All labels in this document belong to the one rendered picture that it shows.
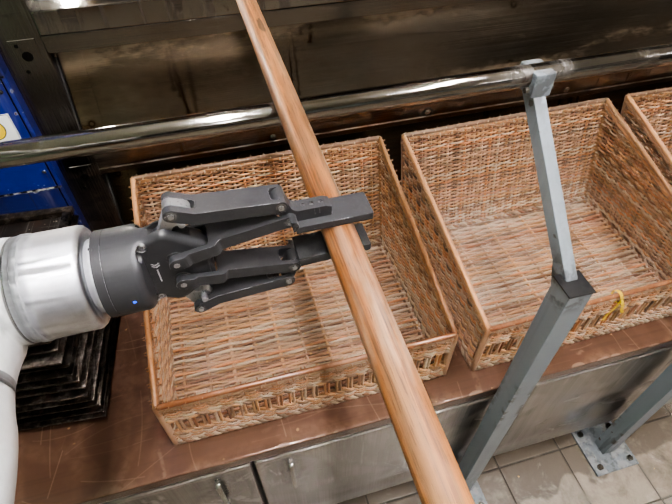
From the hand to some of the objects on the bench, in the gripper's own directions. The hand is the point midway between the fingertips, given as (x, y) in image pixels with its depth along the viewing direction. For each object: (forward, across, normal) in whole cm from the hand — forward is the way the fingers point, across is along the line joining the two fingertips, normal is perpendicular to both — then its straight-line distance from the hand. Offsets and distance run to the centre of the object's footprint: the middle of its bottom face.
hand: (332, 227), depth 46 cm
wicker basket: (+60, +61, -34) cm, 92 cm away
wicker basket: (0, +61, -35) cm, 70 cm away
